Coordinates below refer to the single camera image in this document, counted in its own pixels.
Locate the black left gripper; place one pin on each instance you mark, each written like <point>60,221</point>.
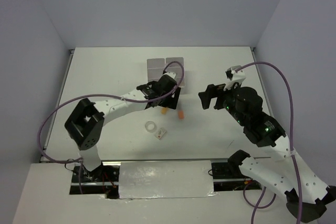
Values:
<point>171,102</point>

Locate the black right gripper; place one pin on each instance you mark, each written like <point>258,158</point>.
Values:
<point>212,91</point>

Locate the orange highlighter clear cap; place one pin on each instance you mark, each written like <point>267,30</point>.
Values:
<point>180,114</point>

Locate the clear tape roll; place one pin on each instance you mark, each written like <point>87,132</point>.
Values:
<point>150,126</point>

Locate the white red staple box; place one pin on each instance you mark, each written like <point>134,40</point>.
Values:
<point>160,133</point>

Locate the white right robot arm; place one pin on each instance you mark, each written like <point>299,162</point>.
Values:
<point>305,194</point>

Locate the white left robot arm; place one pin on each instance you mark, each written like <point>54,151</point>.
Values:
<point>88,118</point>

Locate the white left divided container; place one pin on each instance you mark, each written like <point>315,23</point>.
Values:
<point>155,67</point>

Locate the white divided container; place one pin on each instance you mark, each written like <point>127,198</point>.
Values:
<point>155,67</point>
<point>174,64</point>

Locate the white right divided container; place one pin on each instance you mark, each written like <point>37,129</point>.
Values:
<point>174,64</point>

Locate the silver foil cover plate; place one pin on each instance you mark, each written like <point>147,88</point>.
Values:
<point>171,179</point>

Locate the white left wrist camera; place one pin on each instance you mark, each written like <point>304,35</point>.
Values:
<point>170,74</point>

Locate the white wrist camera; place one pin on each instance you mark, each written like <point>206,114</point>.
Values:
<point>235,78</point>
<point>170,74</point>

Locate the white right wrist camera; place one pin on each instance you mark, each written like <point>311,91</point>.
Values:
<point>235,78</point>

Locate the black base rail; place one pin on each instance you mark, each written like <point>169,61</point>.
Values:
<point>108,185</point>

